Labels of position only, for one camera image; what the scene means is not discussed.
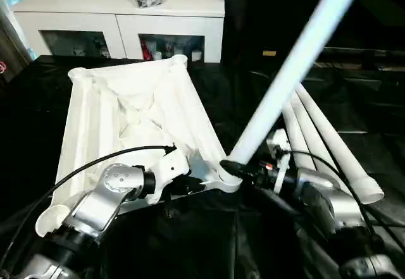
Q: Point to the black work mat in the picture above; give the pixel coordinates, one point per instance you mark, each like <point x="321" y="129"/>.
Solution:
<point x="221" y="228"/>

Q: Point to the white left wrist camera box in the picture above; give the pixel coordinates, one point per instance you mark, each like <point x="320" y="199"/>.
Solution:
<point x="171" y="168"/>

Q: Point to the white plastic table top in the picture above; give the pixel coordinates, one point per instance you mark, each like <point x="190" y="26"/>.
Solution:
<point x="95" y="117"/>

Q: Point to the white plastic table leg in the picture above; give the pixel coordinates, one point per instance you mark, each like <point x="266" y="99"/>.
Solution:
<point x="300" y="48"/>
<point x="311" y="133"/>
<point x="292" y="130"/>
<point x="332" y="133"/>

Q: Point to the blue and white box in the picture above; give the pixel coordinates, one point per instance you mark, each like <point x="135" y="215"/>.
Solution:
<point x="30" y="53"/>

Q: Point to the black flat monitor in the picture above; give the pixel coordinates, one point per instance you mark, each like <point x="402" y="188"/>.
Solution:
<point x="364" y="54"/>

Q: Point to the red bottle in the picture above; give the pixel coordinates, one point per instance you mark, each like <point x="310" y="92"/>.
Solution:
<point x="146" y="51"/>

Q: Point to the white sideboard cabinet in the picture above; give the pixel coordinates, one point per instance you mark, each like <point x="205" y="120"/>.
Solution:
<point x="126" y="22"/>

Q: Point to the small white cup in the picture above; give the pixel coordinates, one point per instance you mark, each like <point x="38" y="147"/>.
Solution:
<point x="157" y="56"/>

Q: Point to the plain white cup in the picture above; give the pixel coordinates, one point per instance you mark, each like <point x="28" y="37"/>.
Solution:
<point x="196" y="56"/>

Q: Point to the small gold label plate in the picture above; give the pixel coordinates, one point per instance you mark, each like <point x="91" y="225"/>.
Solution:
<point x="269" y="52"/>

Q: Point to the black speaker cabinet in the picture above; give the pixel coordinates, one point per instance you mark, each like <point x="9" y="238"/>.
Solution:
<point x="253" y="13"/>

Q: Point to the white patterned jug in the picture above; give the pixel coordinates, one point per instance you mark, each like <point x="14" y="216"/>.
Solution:
<point x="179" y="48"/>

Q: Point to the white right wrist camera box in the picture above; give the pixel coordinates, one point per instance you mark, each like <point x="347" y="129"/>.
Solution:
<point x="278" y="143"/>

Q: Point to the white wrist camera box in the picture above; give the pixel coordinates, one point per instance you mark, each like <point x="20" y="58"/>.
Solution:
<point x="171" y="168"/>
<point x="278" y="143"/>

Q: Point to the dark patterned mug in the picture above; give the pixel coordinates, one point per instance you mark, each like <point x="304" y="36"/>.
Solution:
<point x="169" y="49"/>

